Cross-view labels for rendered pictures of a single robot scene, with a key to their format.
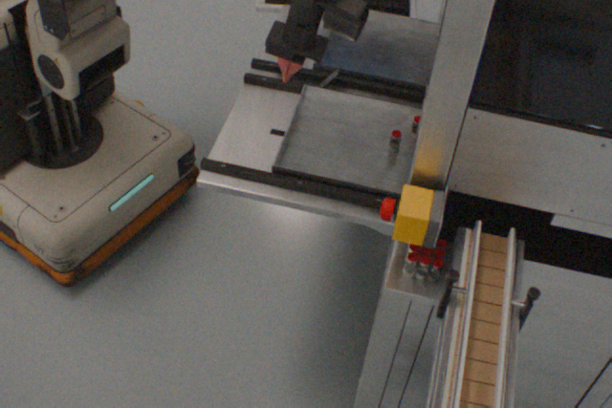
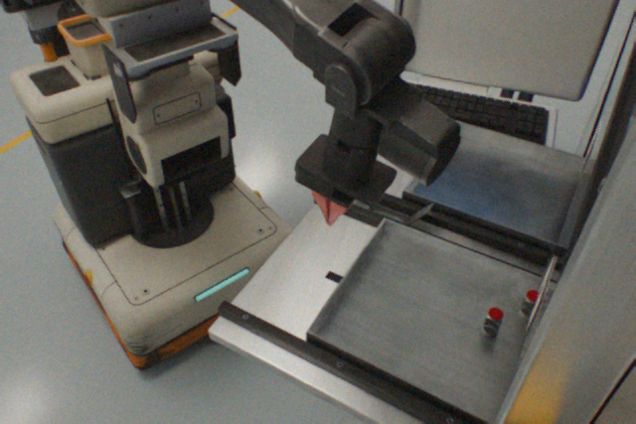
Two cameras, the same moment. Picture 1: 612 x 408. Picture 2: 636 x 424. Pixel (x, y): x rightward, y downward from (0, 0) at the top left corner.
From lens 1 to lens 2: 0.71 m
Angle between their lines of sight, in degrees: 14
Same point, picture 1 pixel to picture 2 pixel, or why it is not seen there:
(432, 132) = (551, 378)
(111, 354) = not seen: outside the picture
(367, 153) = (449, 332)
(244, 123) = (297, 257)
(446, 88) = (593, 315)
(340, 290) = not seen: outside the picture
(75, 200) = (162, 284)
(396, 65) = (514, 206)
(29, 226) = (109, 304)
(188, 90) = not seen: hidden behind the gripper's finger
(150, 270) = (232, 364)
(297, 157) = (350, 320)
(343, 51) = (448, 179)
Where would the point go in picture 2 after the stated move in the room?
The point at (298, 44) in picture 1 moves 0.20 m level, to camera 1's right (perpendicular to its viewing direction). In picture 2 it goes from (342, 176) to (537, 218)
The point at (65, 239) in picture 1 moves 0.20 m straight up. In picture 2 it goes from (138, 325) to (121, 279)
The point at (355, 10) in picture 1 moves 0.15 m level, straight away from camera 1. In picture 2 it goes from (431, 131) to (465, 57)
